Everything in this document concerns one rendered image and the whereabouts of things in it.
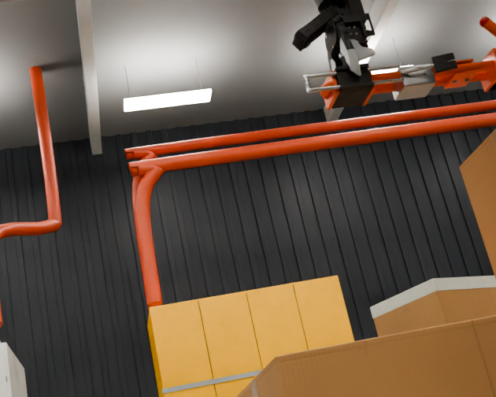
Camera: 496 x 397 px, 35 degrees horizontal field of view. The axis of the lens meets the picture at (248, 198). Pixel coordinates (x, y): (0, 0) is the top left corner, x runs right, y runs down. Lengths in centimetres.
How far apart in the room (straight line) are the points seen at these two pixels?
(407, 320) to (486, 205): 175
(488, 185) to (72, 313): 1078
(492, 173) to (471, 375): 58
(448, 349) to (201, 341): 764
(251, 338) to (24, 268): 469
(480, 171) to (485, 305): 181
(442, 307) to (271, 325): 575
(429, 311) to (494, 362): 210
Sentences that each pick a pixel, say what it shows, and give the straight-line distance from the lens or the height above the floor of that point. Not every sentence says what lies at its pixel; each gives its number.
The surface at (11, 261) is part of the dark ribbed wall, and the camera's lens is 1256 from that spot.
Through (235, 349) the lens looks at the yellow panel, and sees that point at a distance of 885.
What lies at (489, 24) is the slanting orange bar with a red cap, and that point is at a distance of 179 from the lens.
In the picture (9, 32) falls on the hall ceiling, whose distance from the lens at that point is 1045.
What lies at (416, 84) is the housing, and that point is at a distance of 162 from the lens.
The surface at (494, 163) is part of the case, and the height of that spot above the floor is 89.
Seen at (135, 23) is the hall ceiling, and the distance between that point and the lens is 1053.
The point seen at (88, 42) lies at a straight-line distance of 1021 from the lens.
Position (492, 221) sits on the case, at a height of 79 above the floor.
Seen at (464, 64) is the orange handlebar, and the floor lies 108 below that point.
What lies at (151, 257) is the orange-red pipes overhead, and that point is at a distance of 932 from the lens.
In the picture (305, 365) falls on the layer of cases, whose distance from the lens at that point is 117.
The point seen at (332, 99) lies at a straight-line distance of 158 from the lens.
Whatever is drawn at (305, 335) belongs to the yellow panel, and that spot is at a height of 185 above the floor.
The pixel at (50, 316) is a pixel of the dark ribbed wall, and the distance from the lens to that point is 1226.
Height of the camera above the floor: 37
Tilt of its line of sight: 20 degrees up
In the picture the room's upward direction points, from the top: 13 degrees counter-clockwise
